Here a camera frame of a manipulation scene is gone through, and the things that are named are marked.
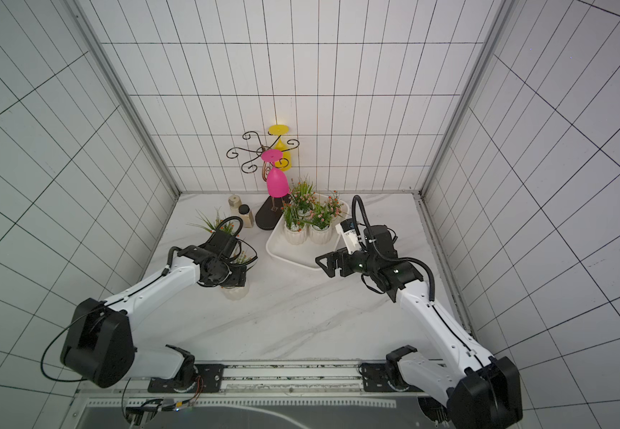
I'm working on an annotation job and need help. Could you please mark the orange potted plant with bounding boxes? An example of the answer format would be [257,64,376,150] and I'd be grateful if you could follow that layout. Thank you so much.
[195,210,236,236]

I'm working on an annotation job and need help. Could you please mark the pink potted plant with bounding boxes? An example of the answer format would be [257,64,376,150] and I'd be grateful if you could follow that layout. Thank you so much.
[306,200,334,245]

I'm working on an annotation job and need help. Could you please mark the green potted plant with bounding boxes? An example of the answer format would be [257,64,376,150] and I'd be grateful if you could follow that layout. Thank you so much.
[290,180,317,219]
[283,202,307,246]

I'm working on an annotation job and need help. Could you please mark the small red flower potted plant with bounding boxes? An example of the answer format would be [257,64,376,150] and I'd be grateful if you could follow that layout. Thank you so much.
[325,191,349,226]

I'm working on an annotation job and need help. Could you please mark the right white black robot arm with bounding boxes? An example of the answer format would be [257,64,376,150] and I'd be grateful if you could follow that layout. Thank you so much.
[315,219,524,428]

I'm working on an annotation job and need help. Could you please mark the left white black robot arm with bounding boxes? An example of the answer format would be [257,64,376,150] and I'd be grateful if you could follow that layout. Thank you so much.
[59,231,258,393]

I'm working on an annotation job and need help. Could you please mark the white rectangular storage tray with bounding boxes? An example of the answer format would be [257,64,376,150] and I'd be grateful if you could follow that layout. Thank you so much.
[265,200,349,271]

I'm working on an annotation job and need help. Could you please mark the black cap spice bottle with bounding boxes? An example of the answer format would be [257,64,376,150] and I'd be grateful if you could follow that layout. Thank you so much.
[238,204,255,228]

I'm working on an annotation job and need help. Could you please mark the beige cap spice bottle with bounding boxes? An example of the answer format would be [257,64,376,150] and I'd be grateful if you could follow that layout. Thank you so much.
[228,194,242,216]

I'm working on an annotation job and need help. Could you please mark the black scroll goblet rack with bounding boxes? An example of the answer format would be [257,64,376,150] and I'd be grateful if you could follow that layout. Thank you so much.
[226,125,300,231]

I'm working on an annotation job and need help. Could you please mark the pink plastic goblet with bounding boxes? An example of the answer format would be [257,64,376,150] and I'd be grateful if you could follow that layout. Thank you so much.
[262,148,290,198]

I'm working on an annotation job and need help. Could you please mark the yellow plastic goblet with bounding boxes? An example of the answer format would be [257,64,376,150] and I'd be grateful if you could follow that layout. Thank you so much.
[268,124,291,172]

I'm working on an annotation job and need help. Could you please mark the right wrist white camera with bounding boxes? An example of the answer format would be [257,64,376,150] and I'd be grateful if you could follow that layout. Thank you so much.
[336,218,363,255]

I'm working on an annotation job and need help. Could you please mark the aluminium mounting rail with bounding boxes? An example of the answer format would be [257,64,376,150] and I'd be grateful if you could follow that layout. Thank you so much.
[76,358,510,400]

